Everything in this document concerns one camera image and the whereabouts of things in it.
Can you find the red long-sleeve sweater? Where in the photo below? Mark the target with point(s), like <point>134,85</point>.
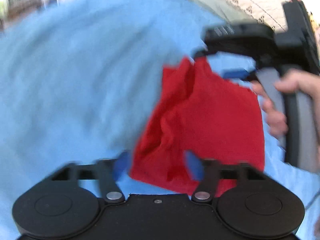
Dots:
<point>200,112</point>

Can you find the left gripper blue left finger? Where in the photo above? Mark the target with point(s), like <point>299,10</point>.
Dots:
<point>108,171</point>

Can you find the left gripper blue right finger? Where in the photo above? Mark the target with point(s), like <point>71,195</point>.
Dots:
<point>207,173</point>

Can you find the person's right hand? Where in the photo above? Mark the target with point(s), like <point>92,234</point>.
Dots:
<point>292,81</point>

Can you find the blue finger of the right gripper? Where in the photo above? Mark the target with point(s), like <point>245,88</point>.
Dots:
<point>239,74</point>
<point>201,53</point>

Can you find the blue bed sheet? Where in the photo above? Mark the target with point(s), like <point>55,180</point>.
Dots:
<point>79,83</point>

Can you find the green pillow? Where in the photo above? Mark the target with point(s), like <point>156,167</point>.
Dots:
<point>225,10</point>

